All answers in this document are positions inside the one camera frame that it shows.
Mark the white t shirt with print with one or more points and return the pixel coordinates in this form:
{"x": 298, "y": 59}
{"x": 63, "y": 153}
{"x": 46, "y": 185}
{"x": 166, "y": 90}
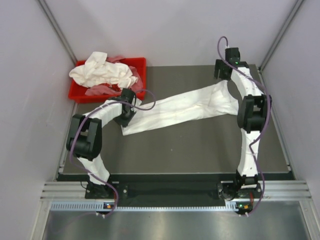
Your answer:
{"x": 208, "y": 102}

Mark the left corner aluminium post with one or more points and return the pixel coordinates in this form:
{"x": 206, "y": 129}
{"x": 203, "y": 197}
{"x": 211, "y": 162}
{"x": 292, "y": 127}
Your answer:
{"x": 57, "y": 29}

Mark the white t shirt in bin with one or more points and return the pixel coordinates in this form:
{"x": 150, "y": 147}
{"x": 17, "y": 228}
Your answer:
{"x": 97, "y": 70}

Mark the corner aluminium post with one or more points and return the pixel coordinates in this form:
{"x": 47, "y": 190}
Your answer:
{"x": 57, "y": 29}
{"x": 281, "y": 33}

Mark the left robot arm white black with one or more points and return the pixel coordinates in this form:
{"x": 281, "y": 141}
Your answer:
{"x": 84, "y": 140}

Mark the red plastic bin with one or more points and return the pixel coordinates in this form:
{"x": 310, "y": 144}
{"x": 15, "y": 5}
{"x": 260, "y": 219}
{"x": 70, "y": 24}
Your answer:
{"x": 78, "y": 93}

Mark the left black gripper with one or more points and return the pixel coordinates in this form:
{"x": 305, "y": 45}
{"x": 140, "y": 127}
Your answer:
{"x": 125, "y": 122}

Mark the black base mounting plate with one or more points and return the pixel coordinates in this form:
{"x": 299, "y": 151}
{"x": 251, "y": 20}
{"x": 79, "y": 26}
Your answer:
{"x": 127, "y": 191}

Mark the aluminium extrusion rail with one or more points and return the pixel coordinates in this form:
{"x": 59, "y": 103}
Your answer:
{"x": 63, "y": 191}

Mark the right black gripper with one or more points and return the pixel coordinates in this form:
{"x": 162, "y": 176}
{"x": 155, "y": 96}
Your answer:
{"x": 220, "y": 64}

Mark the right corner aluminium post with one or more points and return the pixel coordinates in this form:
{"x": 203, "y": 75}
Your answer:
{"x": 281, "y": 33}

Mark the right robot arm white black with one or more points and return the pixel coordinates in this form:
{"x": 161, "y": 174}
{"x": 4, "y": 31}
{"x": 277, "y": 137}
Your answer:
{"x": 252, "y": 117}

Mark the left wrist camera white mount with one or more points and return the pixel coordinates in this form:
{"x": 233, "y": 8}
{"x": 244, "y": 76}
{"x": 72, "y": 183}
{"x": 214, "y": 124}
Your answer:
{"x": 137, "y": 104}

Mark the pink t shirt in bin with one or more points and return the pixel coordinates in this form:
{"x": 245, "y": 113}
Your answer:
{"x": 105, "y": 88}

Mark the grey slotted cable duct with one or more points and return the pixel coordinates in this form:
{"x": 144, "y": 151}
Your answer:
{"x": 101, "y": 206}

